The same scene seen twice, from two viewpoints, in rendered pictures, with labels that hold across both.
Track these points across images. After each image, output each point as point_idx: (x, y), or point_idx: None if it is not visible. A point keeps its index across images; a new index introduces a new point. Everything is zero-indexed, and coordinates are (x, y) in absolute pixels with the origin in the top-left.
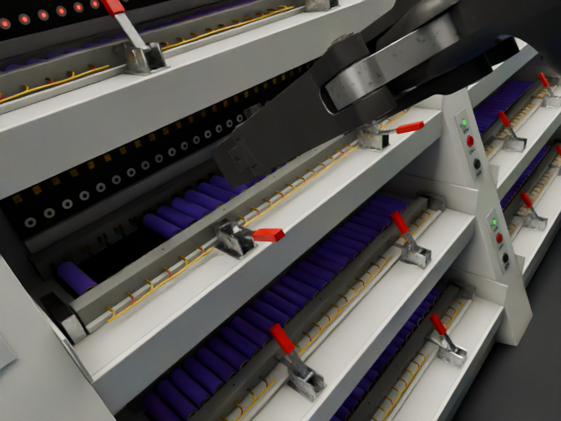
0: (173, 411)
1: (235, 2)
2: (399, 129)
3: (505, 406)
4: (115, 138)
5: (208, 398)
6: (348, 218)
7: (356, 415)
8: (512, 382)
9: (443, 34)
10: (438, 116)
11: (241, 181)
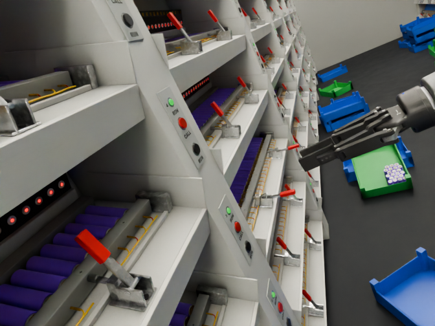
0: None
1: (208, 99)
2: (289, 148)
3: (338, 262)
4: (239, 163)
5: None
6: None
7: None
8: (336, 253)
9: (400, 127)
10: (287, 141)
11: (312, 168)
